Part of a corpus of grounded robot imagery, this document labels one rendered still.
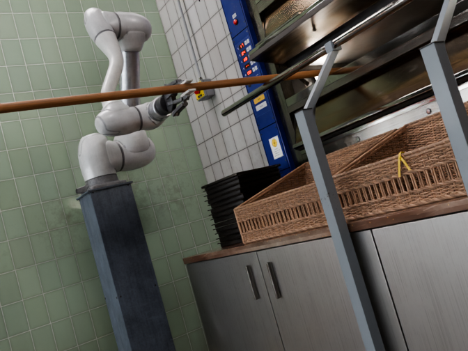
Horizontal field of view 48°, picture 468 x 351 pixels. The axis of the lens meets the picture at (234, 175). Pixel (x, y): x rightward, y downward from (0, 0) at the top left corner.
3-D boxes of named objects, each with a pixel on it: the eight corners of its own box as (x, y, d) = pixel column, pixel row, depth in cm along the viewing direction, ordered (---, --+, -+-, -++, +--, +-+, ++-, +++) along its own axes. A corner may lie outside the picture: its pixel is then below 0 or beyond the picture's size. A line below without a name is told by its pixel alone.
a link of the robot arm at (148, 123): (173, 120, 217) (145, 127, 210) (158, 131, 230) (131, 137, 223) (165, 96, 218) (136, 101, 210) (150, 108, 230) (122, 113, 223)
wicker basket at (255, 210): (322, 219, 247) (304, 162, 249) (422, 194, 202) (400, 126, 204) (240, 245, 219) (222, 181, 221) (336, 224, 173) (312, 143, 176)
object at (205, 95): (207, 100, 312) (202, 84, 313) (215, 94, 304) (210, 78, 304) (196, 102, 308) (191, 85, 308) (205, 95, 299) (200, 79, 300)
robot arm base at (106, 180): (72, 198, 254) (69, 187, 255) (115, 189, 266) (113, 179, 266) (82, 191, 239) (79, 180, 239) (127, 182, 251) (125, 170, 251)
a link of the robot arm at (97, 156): (79, 184, 255) (67, 141, 256) (112, 179, 267) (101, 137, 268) (92, 177, 242) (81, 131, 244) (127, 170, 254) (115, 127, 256)
